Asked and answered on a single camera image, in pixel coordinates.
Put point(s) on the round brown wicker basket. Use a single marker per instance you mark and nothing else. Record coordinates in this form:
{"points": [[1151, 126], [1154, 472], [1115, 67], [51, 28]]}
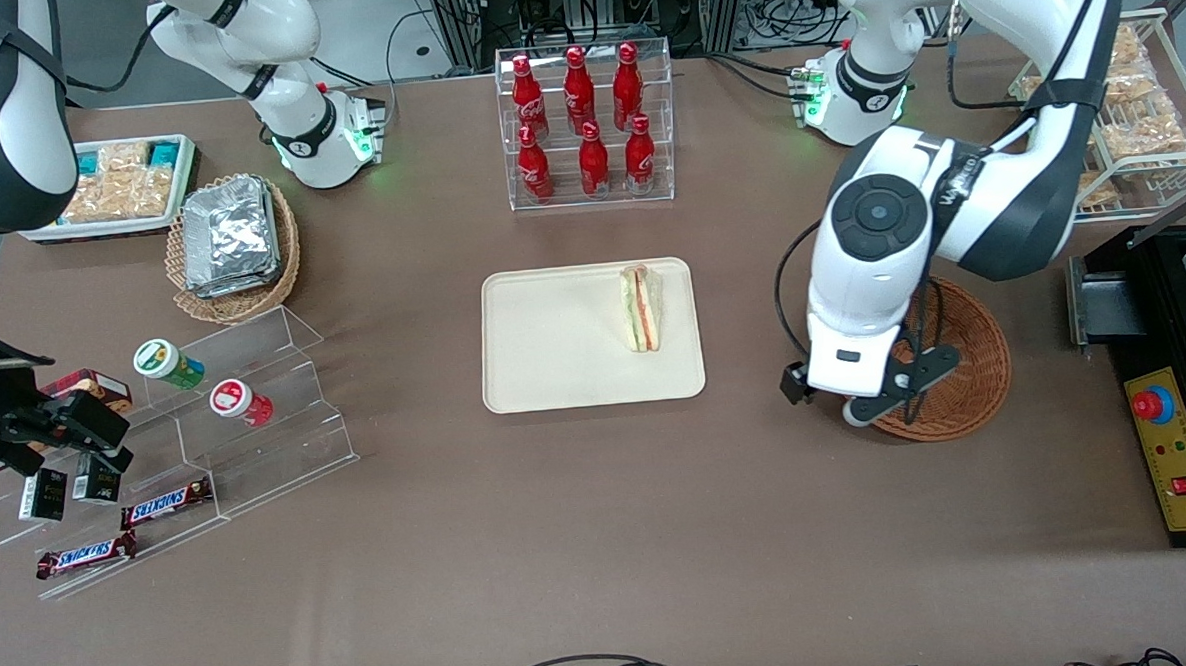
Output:
{"points": [[977, 376]]}

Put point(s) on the teal snack packet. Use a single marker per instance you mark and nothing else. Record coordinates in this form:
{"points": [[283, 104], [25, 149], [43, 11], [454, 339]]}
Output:
{"points": [[163, 153], [91, 161]]}

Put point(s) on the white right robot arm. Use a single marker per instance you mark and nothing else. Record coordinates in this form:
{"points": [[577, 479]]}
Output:
{"points": [[279, 26]]}

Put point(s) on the clear acrylic bottle rack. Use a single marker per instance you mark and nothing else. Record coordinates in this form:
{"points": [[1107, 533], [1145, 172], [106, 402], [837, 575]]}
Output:
{"points": [[659, 120]]}

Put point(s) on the triangular sandwich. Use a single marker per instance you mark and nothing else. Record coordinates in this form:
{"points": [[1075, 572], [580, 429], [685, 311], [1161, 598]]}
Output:
{"points": [[642, 306]]}

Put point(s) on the yellow control panel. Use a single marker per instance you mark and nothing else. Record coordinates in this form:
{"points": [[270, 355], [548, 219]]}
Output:
{"points": [[1184, 457]]}

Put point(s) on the clear bag of pastries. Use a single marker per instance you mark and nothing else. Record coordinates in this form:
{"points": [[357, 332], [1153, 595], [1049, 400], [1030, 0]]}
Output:
{"points": [[1147, 135], [1138, 85], [1131, 47], [1097, 189]]}

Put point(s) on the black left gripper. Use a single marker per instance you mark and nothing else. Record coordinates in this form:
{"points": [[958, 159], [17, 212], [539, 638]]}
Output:
{"points": [[793, 382]]}

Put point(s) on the red brown chocolate box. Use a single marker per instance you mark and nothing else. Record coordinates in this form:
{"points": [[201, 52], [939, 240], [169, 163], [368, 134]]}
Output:
{"points": [[100, 385]]}

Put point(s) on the light wicker basket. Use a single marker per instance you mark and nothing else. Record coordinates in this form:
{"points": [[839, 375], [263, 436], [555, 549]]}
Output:
{"points": [[242, 306]]}

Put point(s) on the silver foil packet stack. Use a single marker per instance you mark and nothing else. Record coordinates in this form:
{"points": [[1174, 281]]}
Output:
{"points": [[230, 234]]}

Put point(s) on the aluminium frame post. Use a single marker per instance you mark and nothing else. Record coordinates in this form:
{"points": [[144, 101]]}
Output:
{"points": [[724, 7], [464, 18]]}

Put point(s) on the clear acrylic stepped stand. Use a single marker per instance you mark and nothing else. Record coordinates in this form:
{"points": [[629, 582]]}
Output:
{"points": [[287, 426]]}

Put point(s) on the black machine with grey drawer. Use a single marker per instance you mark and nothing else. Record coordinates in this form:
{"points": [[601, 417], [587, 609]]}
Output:
{"points": [[1107, 306]]}

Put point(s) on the white snack tray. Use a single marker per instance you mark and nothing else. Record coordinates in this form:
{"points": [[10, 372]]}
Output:
{"points": [[98, 228]]}

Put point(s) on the red cola bottle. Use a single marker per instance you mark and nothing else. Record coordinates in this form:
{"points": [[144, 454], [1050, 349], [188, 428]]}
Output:
{"points": [[627, 87], [594, 165], [527, 101], [534, 170], [578, 91], [639, 159]]}

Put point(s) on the red lidded snack cup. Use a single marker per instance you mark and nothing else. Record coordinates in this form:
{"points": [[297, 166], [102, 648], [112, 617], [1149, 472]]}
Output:
{"points": [[236, 401]]}

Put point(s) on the green lidded snack cup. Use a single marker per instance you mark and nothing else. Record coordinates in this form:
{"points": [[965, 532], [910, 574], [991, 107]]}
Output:
{"points": [[166, 362]]}

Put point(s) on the small black box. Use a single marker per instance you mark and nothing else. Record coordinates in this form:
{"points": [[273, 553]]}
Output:
{"points": [[43, 495], [96, 483]]}

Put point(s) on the beige rectangular tray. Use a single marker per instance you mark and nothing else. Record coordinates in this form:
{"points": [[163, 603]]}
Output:
{"points": [[553, 337]]}

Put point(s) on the brown snickers bar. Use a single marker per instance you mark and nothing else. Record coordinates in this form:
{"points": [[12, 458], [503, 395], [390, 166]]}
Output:
{"points": [[84, 556], [165, 504]]}

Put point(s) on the clear cracker snack bag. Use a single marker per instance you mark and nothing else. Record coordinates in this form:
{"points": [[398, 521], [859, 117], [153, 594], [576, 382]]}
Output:
{"points": [[149, 184], [97, 199]]}

